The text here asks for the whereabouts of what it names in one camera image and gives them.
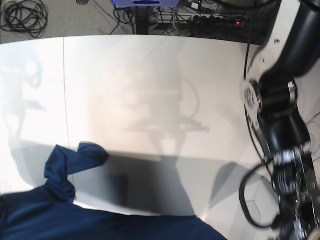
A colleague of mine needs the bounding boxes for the dark blue t-shirt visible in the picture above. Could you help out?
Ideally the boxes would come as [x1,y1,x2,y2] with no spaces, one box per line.
[0,143,223,240]

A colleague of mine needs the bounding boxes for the black power strip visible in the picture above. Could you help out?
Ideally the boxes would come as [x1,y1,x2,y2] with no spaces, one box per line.
[191,14,250,27]

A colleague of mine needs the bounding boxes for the blue plastic crate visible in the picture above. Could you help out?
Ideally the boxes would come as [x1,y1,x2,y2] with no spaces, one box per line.
[111,0,180,7]

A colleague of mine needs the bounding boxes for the black table leg post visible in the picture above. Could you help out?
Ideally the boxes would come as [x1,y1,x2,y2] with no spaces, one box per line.
[133,6,151,35]

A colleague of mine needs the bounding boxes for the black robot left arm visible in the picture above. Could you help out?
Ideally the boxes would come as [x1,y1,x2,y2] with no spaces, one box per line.
[239,0,320,240]

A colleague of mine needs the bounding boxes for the black coiled floor cables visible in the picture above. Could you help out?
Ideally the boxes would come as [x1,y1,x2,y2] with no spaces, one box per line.
[0,0,49,39]

